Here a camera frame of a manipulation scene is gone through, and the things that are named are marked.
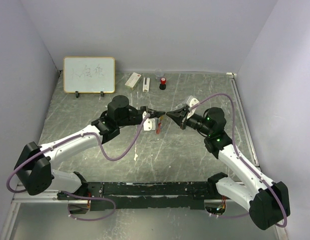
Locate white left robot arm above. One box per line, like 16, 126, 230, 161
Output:
13, 95, 165, 200

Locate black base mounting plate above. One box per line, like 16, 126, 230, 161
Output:
74, 181, 222, 211

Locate clear plastic cup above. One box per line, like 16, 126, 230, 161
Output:
155, 69, 164, 81

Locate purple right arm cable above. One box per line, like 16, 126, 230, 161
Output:
189, 93, 289, 227

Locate metal key organizer red handle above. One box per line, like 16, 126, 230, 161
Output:
156, 115, 166, 135

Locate white stapler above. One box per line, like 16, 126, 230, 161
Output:
143, 77, 150, 93

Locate green white staples box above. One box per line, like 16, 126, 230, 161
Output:
125, 72, 141, 90

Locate aluminium right side rail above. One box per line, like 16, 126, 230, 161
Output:
226, 72, 261, 171

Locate white board yellow frame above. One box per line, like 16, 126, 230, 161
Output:
63, 56, 115, 94

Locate red black stamp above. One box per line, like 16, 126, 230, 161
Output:
159, 77, 167, 90

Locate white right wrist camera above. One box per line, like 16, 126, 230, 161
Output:
185, 95, 199, 119

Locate aluminium rail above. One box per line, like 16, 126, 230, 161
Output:
226, 72, 261, 171
12, 180, 277, 204

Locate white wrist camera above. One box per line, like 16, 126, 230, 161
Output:
143, 118, 158, 132
185, 95, 199, 119

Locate aluminium front rail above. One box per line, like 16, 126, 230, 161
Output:
12, 180, 277, 204

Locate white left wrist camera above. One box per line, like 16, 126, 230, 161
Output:
143, 118, 158, 132

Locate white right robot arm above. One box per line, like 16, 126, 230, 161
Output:
166, 106, 290, 230

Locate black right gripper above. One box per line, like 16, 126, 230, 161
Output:
166, 106, 212, 136

